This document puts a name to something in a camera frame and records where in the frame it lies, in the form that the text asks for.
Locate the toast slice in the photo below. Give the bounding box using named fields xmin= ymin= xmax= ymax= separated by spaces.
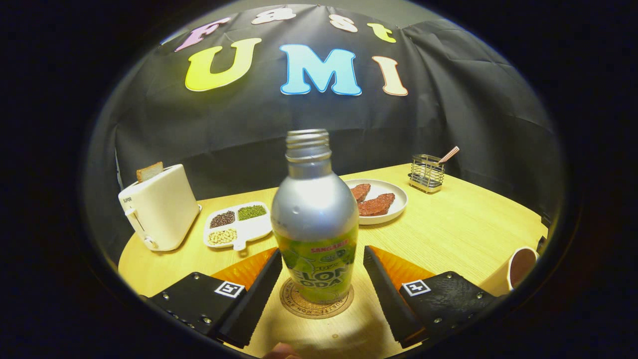
xmin=136 ymin=161 xmax=164 ymax=182

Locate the green beans heap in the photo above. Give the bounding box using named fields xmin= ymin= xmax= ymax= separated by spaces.
xmin=237 ymin=205 xmax=267 ymax=221

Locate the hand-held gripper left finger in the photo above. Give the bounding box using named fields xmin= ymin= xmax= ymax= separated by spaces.
xmin=147 ymin=247 xmax=283 ymax=350

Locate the white toaster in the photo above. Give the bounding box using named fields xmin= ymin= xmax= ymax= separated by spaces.
xmin=118 ymin=164 xmax=202 ymax=252

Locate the white divided tray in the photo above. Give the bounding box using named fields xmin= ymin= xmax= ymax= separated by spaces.
xmin=203 ymin=201 xmax=273 ymax=251

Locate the beige cup with wooden handle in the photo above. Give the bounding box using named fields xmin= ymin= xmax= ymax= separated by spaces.
xmin=491 ymin=246 xmax=540 ymax=297

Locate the dark brown beans heap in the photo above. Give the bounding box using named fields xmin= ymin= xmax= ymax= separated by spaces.
xmin=210 ymin=210 xmax=236 ymax=229

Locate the black backdrop cloth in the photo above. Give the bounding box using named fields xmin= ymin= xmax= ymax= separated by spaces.
xmin=82 ymin=4 xmax=566 ymax=260

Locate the light wooden table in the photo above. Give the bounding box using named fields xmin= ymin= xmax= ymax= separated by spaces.
xmin=118 ymin=163 xmax=549 ymax=359

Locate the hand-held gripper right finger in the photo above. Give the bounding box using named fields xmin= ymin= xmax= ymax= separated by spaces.
xmin=363 ymin=245 xmax=499 ymax=350

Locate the round cork coaster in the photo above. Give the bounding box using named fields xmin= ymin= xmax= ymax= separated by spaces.
xmin=279 ymin=277 xmax=355 ymax=320

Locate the white oval plate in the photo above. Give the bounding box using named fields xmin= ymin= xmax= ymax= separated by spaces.
xmin=343 ymin=179 xmax=408 ymax=225

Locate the silver green juice bottle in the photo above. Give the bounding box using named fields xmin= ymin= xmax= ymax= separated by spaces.
xmin=271 ymin=129 xmax=359 ymax=305

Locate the metal wire basket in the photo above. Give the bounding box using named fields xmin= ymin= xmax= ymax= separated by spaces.
xmin=408 ymin=154 xmax=446 ymax=194

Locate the yellow beans heap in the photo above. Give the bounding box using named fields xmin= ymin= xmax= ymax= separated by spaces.
xmin=207 ymin=228 xmax=238 ymax=245

